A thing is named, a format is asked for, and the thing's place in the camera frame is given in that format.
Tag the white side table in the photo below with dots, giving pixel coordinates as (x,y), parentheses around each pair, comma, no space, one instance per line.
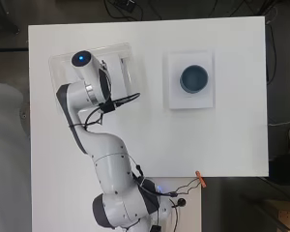
(61,206)

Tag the orange clamp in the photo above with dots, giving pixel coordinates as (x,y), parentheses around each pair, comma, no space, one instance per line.
(200,179)

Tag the clear plastic box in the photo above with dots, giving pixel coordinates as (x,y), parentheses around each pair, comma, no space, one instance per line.
(59,66)

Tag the blue round tub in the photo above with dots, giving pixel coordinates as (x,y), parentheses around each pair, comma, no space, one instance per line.
(194,79)

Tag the black round knob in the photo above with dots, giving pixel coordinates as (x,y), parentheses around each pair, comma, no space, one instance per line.
(181,202)

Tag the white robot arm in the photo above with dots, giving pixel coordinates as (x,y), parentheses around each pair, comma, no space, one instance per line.
(111,161)

